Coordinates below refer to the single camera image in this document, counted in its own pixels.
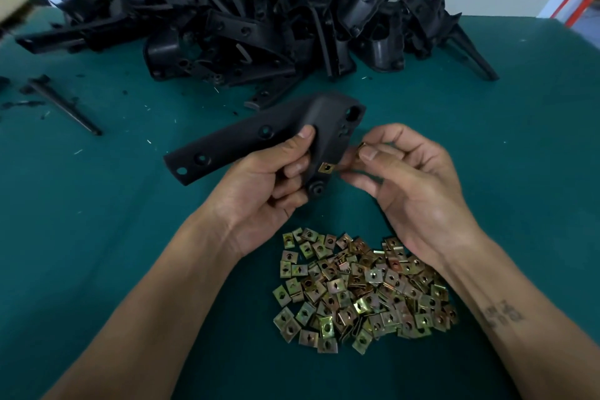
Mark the thin black plastic strip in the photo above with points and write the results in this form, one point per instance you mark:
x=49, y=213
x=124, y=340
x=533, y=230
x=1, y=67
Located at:
x=64, y=104

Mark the person's right hand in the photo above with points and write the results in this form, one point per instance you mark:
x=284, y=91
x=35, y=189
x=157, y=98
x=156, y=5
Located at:
x=422, y=198

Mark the pile of brass clip nuts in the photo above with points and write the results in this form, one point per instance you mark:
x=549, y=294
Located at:
x=366, y=292

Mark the green table cloth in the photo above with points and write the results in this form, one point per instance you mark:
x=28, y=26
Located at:
x=94, y=226

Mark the person's right forearm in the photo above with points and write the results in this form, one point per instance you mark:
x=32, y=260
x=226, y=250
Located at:
x=534, y=329

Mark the person's left forearm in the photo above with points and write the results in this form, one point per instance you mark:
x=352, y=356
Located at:
x=131, y=329

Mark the person's left hand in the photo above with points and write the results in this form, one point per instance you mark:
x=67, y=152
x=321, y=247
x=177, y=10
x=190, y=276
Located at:
x=248, y=203

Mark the pile of black plastic brackets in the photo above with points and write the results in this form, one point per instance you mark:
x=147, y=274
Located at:
x=262, y=20

